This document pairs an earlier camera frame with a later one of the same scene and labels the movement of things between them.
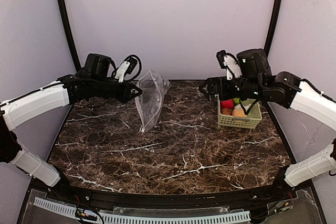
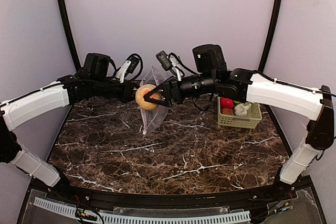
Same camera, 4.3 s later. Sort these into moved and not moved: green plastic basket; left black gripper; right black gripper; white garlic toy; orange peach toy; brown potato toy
Moved: orange peach toy; right black gripper
Not moved: white garlic toy; left black gripper; brown potato toy; green plastic basket
